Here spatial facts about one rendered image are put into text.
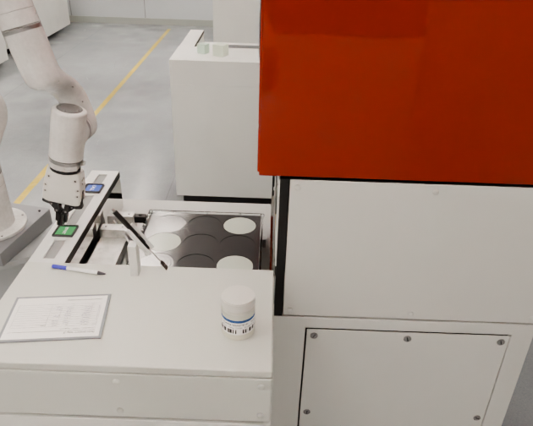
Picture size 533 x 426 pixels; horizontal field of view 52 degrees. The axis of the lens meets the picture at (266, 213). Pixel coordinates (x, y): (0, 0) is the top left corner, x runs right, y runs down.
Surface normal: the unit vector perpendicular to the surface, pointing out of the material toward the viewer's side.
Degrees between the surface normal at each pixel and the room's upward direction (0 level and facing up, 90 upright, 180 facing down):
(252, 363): 0
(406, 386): 90
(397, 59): 90
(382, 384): 90
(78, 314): 0
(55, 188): 91
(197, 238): 0
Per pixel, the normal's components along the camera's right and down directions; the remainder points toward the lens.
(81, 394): -0.02, 0.49
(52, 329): 0.03, -0.87
